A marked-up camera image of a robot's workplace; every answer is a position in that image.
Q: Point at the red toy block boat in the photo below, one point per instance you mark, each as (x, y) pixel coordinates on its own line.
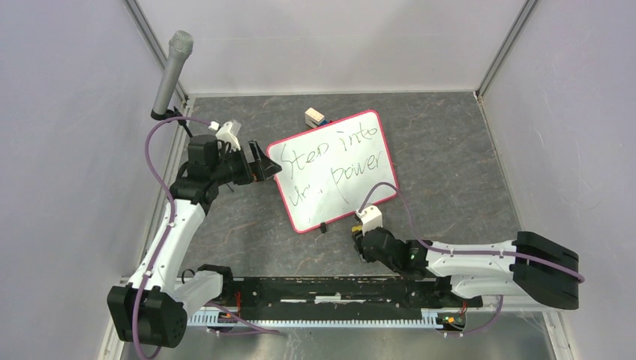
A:
(315, 119)

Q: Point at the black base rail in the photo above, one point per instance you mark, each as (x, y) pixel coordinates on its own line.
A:
(367, 301)

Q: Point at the grey microphone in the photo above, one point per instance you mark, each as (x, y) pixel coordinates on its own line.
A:
(180, 48)

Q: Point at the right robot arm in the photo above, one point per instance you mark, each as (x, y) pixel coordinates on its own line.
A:
(529, 265)

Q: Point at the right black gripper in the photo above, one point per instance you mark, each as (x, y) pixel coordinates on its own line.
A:
(367, 256)

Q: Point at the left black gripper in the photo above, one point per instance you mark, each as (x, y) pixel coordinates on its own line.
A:
(267, 167)

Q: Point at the pink framed whiteboard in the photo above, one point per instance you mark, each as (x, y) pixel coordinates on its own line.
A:
(331, 171)

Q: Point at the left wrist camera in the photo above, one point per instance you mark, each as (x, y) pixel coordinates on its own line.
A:
(227, 132)

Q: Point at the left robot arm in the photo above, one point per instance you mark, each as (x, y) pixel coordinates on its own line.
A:
(151, 308)

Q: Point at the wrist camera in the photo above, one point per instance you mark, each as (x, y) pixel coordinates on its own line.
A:
(227, 132)
(369, 218)

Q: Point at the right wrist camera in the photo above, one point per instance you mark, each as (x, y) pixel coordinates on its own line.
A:
(369, 218)

